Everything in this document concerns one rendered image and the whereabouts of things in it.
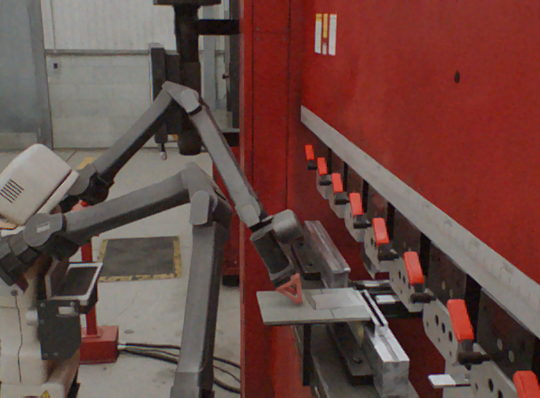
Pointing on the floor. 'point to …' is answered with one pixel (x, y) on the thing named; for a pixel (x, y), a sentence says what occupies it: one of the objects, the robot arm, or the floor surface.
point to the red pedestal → (100, 339)
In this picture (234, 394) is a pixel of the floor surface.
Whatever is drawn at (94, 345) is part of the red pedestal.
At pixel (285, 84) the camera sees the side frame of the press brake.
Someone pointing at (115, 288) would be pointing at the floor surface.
